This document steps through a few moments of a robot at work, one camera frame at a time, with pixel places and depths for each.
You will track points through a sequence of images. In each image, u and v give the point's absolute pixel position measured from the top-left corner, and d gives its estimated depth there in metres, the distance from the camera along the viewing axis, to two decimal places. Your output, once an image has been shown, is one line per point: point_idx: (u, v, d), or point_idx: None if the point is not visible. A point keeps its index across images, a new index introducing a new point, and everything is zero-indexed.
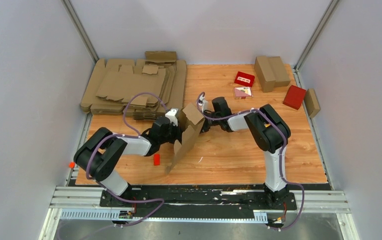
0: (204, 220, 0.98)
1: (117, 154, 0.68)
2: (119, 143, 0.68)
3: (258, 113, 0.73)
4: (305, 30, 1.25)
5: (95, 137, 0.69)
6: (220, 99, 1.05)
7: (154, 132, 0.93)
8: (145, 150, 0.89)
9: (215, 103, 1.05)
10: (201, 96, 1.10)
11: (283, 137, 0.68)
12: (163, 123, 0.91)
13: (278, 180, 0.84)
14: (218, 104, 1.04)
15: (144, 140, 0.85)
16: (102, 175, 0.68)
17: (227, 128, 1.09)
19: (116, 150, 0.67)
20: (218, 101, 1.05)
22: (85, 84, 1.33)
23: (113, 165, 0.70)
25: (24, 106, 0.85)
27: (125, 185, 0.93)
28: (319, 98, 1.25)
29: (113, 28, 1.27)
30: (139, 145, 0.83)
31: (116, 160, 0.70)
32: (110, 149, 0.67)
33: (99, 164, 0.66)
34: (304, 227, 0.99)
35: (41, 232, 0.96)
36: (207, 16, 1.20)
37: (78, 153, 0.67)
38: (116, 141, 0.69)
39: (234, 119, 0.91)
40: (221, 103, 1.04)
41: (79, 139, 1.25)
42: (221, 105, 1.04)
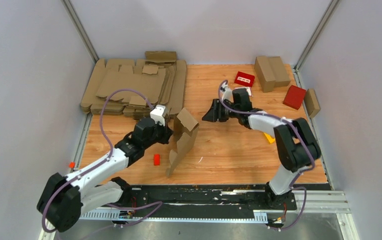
0: (204, 220, 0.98)
1: (71, 206, 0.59)
2: (69, 195, 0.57)
3: (291, 127, 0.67)
4: (305, 30, 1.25)
5: (49, 189, 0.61)
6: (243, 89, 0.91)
7: (136, 136, 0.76)
8: (124, 165, 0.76)
9: (235, 93, 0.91)
10: (225, 83, 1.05)
11: (312, 160, 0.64)
12: (147, 127, 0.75)
13: (284, 188, 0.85)
14: (239, 96, 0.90)
15: (116, 159, 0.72)
16: (66, 224, 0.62)
17: (245, 124, 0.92)
19: (66, 204, 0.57)
20: (239, 92, 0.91)
22: (85, 84, 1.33)
23: (76, 212, 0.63)
25: (24, 105, 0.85)
27: (117, 197, 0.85)
28: (319, 98, 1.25)
29: (113, 28, 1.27)
30: (110, 169, 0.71)
31: (78, 207, 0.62)
32: (62, 202, 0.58)
33: (54, 218, 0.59)
34: (304, 227, 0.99)
35: (41, 232, 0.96)
36: (207, 16, 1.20)
37: (38, 206, 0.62)
38: (66, 192, 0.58)
39: (257, 117, 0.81)
40: (242, 95, 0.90)
41: (79, 139, 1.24)
42: (242, 96, 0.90)
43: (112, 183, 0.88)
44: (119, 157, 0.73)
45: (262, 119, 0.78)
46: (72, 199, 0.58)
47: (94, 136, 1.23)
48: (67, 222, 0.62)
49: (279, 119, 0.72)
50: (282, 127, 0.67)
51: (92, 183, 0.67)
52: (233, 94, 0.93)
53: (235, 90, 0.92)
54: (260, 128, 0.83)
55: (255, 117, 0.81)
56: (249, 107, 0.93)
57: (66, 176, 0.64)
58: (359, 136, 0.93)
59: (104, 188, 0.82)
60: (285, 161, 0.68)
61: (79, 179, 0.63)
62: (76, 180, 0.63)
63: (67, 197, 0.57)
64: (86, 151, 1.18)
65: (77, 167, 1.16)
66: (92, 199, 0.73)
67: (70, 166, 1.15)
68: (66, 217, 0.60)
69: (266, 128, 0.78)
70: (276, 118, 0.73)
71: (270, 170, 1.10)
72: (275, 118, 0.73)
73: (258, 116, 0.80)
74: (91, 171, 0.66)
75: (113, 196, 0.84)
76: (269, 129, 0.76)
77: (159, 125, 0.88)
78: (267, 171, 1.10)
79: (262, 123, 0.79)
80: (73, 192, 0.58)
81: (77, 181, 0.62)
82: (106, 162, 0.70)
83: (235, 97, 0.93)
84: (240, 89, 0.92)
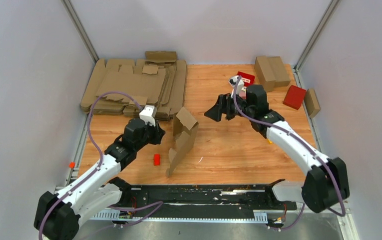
0: (204, 220, 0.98)
1: (67, 222, 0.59)
2: (63, 213, 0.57)
3: (327, 169, 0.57)
4: (305, 30, 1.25)
5: (41, 209, 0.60)
6: (261, 89, 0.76)
7: (126, 139, 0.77)
8: (117, 171, 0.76)
9: (250, 92, 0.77)
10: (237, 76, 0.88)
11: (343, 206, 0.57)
12: (137, 128, 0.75)
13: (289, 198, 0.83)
14: (256, 97, 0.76)
15: (107, 167, 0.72)
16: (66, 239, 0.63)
17: (261, 130, 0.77)
19: (61, 221, 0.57)
20: (255, 91, 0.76)
22: (85, 84, 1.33)
23: (75, 226, 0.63)
25: (24, 105, 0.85)
27: (116, 196, 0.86)
28: (319, 98, 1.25)
29: (113, 28, 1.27)
30: (102, 178, 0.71)
31: (75, 221, 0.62)
32: (57, 219, 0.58)
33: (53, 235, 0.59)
34: (304, 227, 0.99)
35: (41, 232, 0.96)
36: (207, 16, 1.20)
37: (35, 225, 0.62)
38: (59, 210, 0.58)
39: (278, 133, 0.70)
40: (260, 95, 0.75)
41: (79, 139, 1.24)
42: (259, 97, 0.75)
43: (110, 185, 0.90)
44: (109, 165, 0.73)
45: (285, 140, 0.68)
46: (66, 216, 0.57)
47: (94, 136, 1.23)
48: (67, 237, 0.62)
49: (313, 155, 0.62)
50: (317, 169, 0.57)
51: (86, 195, 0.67)
52: (247, 93, 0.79)
53: (251, 89, 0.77)
54: (277, 143, 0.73)
55: (276, 132, 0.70)
56: (265, 110, 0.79)
57: (57, 194, 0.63)
58: (359, 136, 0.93)
59: (101, 193, 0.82)
60: (310, 201, 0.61)
61: (70, 194, 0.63)
62: (68, 196, 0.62)
63: (60, 214, 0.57)
64: (86, 151, 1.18)
65: (77, 167, 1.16)
66: (89, 209, 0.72)
67: (70, 166, 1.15)
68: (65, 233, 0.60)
69: (287, 150, 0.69)
70: (308, 150, 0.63)
71: (270, 170, 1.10)
72: (307, 152, 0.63)
73: (281, 132, 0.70)
74: (82, 184, 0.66)
75: (113, 198, 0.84)
76: (293, 156, 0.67)
77: (149, 126, 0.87)
78: (267, 171, 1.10)
79: (284, 143, 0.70)
80: (65, 210, 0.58)
81: (69, 197, 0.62)
82: (97, 172, 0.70)
83: (250, 98, 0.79)
84: (256, 88, 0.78)
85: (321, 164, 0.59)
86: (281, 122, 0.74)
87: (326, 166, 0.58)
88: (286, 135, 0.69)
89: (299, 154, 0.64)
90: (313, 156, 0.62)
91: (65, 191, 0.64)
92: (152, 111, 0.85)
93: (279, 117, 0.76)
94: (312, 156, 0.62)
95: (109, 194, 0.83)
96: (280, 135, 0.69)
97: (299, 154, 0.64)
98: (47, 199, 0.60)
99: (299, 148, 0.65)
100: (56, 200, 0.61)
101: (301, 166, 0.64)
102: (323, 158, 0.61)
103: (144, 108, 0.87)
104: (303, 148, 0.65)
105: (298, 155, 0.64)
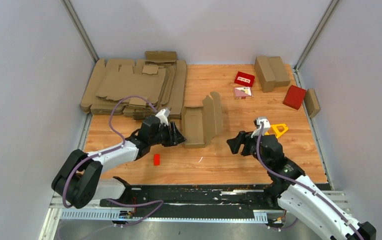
0: (204, 220, 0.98)
1: (92, 180, 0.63)
2: (93, 166, 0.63)
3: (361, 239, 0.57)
4: (305, 30, 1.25)
5: (70, 163, 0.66)
6: (275, 144, 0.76)
7: (143, 133, 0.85)
8: (133, 156, 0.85)
9: (265, 146, 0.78)
10: (265, 119, 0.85)
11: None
12: (153, 123, 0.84)
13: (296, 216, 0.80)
14: (271, 150, 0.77)
15: (129, 147, 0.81)
16: (82, 202, 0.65)
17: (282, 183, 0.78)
19: (89, 175, 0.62)
20: (271, 146, 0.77)
22: (85, 84, 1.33)
23: (93, 191, 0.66)
25: (24, 106, 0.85)
27: (121, 189, 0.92)
28: (319, 98, 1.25)
29: (113, 28, 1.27)
30: (124, 155, 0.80)
31: (96, 184, 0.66)
32: (85, 174, 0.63)
33: (75, 191, 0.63)
34: (304, 227, 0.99)
35: (41, 232, 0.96)
36: (207, 16, 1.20)
37: (55, 182, 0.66)
38: (89, 165, 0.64)
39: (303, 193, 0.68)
40: (275, 149, 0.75)
41: (79, 138, 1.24)
42: (275, 151, 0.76)
43: (115, 179, 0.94)
44: (131, 146, 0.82)
45: (310, 200, 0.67)
46: (95, 171, 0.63)
47: (94, 136, 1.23)
48: (83, 199, 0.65)
49: (344, 221, 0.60)
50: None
51: (107, 165, 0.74)
52: (263, 146, 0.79)
53: (266, 142, 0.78)
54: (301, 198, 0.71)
55: (301, 190, 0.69)
56: (282, 161, 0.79)
57: (87, 153, 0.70)
58: (359, 136, 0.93)
59: (109, 181, 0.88)
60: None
61: (99, 155, 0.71)
62: (97, 156, 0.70)
63: (90, 168, 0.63)
64: (86, 151, 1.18)
65: None
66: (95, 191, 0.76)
67: None
68: (85, 193, 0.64)
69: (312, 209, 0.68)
70: (340, 215, 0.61)
71: None
72: (337, 216, 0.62)
73: (306, 190, 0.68)
74: (110, 152, 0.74)
75: (116, 191, 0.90)
76: (322, 216, 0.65)
77: (164, 127, 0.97)
78: None
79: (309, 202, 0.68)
80: (95, 165, 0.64)
81: (98, 157, 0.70)
82: (121, 148, 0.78)
83: (266, 150, 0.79)
84: (270, 141, 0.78)
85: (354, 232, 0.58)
86: (303, 176, 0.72)
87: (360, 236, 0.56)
88: (311, 195, 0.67)
89: (330, 220, 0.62)
90: (345, 223, 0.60)
91: (94, 152, 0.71)
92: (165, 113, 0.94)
93: (299, 170, 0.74)
94: (344, 223, 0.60)
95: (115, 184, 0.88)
96: (306, 195, 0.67)
97: (329, 219, 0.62)
98: (78, 155, 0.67)
99: (328, 211, 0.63)
100: (86, 157, 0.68)
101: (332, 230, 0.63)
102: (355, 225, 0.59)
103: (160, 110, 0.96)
104: (334, 211, 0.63)
105: (328, 219, 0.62)
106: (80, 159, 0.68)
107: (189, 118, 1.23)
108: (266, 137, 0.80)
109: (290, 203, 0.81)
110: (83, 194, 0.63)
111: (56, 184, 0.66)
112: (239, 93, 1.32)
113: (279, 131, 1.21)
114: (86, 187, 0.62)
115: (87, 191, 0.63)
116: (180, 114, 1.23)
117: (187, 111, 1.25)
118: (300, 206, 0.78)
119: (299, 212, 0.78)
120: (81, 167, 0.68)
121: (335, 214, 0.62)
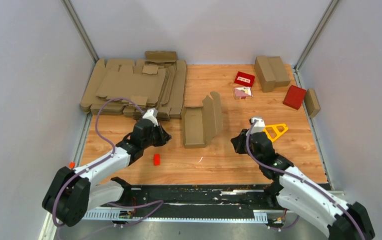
0: (204, 220, 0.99)
1: (81, 198, 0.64)
2: (81, 185, 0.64)
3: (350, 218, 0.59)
4: (305, 30, 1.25)
5: (57, 183, 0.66)
6: (265, 139, 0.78)
7: (135, 137, 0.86)
8: (126, 162, 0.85)
9: (256, 142, 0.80)
10: (260, 119, 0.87)
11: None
12: (145, 126, 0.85)
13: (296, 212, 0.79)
14: (261, 145, 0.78)
15: (120, 155, 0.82)
16: (74, 219, 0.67)
17: (272, 177, 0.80)
19: (77, 194, 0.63)
20: (261, 141, 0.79)
22: (85, 84, 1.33)
23: (84, 206, 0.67)
25: (24, 105, 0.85)
27: (120, 191, 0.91)
28: (319, 98, 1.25)
29: (113, 28, 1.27)
30: (115, 163, 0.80)
31: (86, 200, 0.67)
32: (73, 193, 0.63)
33: (65, 210, 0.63)
34: (304, 227, 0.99)
35: (41, 232, 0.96)
36: (207, 16, 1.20)
37: (44, 201, 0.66)
38: (77, 184, 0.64)
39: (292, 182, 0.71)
40: (265, 144, 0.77)
41: (79, 138, 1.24)
42: (264, 146, 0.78)
43: (112, 182, 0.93)
44: (122, 154, 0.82)
45: (300, 188, 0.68)
46: (83, 190, 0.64)
47: (94, 136, 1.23)
48: (75, 216, 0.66)
49: (332, 202, 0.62)
50: (343, 222, 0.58)
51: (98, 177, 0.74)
52: (254, 142, 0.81)
53: (256, 138, 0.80)
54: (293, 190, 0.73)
55: (289, 180, 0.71)
56: (272, 157, 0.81)
57: (74, 170, 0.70)
58: (359, 136, 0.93)
59: (105, 186, 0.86)
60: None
61: (87, 171, 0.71)
62: (85, 172, 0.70)
63: (78, 188, 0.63)
64: (86, 151, 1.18)
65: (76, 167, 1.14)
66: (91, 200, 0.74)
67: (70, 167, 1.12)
68: (76, 211, 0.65)
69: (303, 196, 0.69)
70: (328, 198, 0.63)
71: None
72: (325, 199, 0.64)
73: (294, 179, 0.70)
74: (98, 166, 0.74)
75: (114, 194, 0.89)
76: (313, 203, 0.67)
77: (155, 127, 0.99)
78: None
79: (300, 191, 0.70)
80: (82, 183, 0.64)
81: (86, 174, 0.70)
82: (110, 158, 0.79)
83: (256, 146, 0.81)
84: (260, 137, 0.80)
85: (343, 212, 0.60)
86: (292, 168, 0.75)
87: (348, 215, 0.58)
88: (300, 183, 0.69)
89: (318, 203, 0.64)
90: (333, 204, 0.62)
91: (82, 169, 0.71)
92: (153, 112, 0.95)
93: (289, 162, 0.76)
94: (332, 204, 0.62)
95: (111, 188, 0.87)
96: (295, 183, 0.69)
97: (318, 203, 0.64)
98: (64, 174, 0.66)
99: (317, 196, 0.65)
100: (73, 175, 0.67)
101: (324, 214, 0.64)
102: (343, 205, 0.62)
103: (147, 111, 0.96)
104: (321, 194, 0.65)
105: (318, 204, 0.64)
106: (67, 178, 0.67)
107: (189, 118, 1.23)
108: (256, 133, 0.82)
109: (288, 198, 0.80)
110: (74, 212, 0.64)
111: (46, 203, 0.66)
112: (239, 93, 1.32)
113: (279, 131, 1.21)
114: (76, 205, 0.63)
115: (77, 209, 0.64)
116: (180, 114, 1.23)
117: (187, 111, 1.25)
118: (296, 201, 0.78)
119: (297, 205, 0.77)
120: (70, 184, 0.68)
121: (324, 198, 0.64)
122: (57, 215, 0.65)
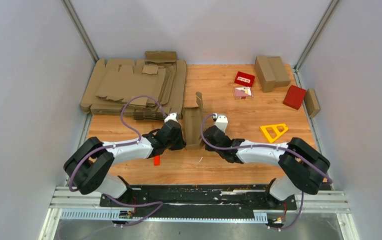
0: (204, 220, 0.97)
1: (102, 169, 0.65)
2: (105, 158, 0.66)
3: (292, 153, 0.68)
4: (305, 30, 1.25)
5: (85, 149, 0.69)
6: (215, 129, 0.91)
7: (162, 134, 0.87)
8: (146, 154, 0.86)
9: (208, 136, 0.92)
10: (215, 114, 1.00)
11: (325, 175, 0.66)
12: (174, 127, 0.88)
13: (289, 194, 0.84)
14: (213, 136, 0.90)
15: (144, 144, 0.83)
16: (88, 189, 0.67)
17: (235, 159, 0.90)
19: (100, 165, 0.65)
20: (211, 133, 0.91)
22: (85, 84, 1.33)
23: (101, 179, 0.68)
25: (23, 106, 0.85)
27: (123, 189, 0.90)
28: (319, 98, 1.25)
29: (113, 28, 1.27)
30: (137, 151, 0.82)
31: (104, 174, 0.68)
32: (95, 163, 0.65)
33: (83, 178, 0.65)
34: (304, 227, 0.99)
35: (41, 232, 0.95)
36: (207, 16, 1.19)
37: (67, 164, 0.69)
38: (101, 156, 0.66)
39: (246, 151, 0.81)
40: (216, 134, 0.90)
41: (79, 138, 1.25)
42: (216, 135, 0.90)
43: (118, 178, 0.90)
44: (146, 144, 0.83)
45: (252, 152, 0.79)
46: (105, 163, 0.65)
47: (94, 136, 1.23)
48: (89, 187, 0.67)
49: (275, 149, 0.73)
50: (286, 157, 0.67)
51: (118, 157, 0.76)
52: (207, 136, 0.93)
53: (207, 133, 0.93)
54: (253, 159, 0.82)
55: (243, 151, 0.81)
56: (229, 142, 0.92)
57: (102, 143, 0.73)
58: (359, 136, 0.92)
59: (114, 177, 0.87)
60: (306, 188, 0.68)
61: (113, 147, 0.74)
62: (112, 147, 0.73)
63: (101, 159, 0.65)
64: None
65: None
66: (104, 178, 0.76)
67: None
68: (92, 181, 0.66)
69: (259, 158, 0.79)
70: (270, 147, 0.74)
71: (270, 170, 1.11)
72: (270, 149, 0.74)
73: (246, 149, 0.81)
74: (124, 146, 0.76)
75: (118, 190, 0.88)
76: (266, 158, 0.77)
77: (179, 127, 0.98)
78: (267, 171, 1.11)
79: (254, 155, 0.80)
80: (106, 156, 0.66)
81: (112, 149, 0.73)
82: (135, 144, 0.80)
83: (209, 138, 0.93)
84: (210, 130, 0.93)
85: (285, 151, 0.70)
86: (245, 141, 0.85)
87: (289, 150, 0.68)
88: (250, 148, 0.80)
89: (266, 154, 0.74)
90: (276, 149, 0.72)
91: (109, 143, 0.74)
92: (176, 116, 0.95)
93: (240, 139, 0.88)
94: (275, 150, 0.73)
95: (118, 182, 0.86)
96: (247, 151, 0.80)
97: (266, 154, 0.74)
98: (95, 142, 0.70)
99: (263, 150, 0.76)
100: (100, 147, 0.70)
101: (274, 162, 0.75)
102: (284, 146, 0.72)
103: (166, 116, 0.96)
104: (266, 147, 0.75)
105: (266, 155, 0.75)
106: (95, 147, 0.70)
107: (188, 119, 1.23)
108: (207, 128, 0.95)
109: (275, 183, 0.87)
110: (90, 182, 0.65)
111: (69, 167, 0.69)
112: (239, 93, 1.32)
113: (279, 131, 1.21)
114: (95, 175, 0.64)
115: (94, 179, 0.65)
116: (180, 114, 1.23)
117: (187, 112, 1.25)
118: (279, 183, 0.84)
119: (280, 184, 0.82)
120: (95, 154, 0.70)
121: (267, 149, 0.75)
122: (74, 180, 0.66)
